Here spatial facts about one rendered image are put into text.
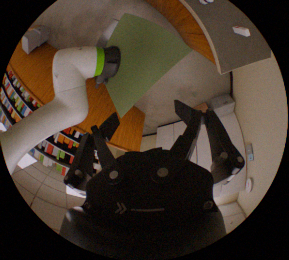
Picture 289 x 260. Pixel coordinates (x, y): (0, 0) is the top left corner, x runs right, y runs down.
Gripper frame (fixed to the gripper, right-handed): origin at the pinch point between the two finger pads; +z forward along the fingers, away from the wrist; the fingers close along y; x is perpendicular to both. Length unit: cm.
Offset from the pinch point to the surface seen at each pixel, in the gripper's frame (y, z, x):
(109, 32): -9.4, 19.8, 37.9
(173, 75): 53, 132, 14
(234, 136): 178, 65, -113
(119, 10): -7, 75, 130
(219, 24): 42, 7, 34
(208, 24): 35.7, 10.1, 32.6
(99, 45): -17.0, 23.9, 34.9
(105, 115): -83, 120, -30
